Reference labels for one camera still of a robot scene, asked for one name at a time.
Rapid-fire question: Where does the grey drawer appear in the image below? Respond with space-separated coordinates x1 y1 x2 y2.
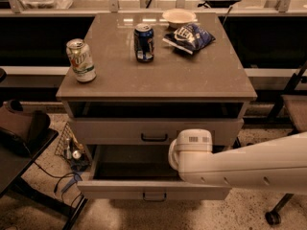
78 145 229 202
69 118 244 146

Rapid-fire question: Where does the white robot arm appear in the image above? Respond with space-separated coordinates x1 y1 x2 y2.
168 129 307 195

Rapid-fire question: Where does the grey drawer cabinet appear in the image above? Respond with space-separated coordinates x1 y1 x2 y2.
56 11 258 200

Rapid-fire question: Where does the blue soda can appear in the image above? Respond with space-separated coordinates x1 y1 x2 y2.
133 23 154 62

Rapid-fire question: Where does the blue chip bag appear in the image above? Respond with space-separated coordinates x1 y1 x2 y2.
163 23 215 55

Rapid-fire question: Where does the green white soda can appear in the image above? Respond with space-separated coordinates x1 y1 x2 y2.
66 38 96 82

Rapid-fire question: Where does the white bowl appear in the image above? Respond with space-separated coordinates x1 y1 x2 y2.
162 9 196 29

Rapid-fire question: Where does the blue tape piece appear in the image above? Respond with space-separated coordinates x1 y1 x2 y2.
61 173 83 193

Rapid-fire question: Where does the brown bag on table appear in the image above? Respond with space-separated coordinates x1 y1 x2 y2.
0 100 51 156

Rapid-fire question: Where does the black side table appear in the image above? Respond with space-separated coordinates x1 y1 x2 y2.
0 128 87 230

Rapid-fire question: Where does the black office chair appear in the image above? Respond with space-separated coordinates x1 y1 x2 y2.
236 60 307 226

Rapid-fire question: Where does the wire basket with items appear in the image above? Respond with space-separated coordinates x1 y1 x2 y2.
55 123 89 172

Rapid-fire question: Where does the black cable on floor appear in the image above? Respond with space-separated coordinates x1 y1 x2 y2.
33 160 87 209

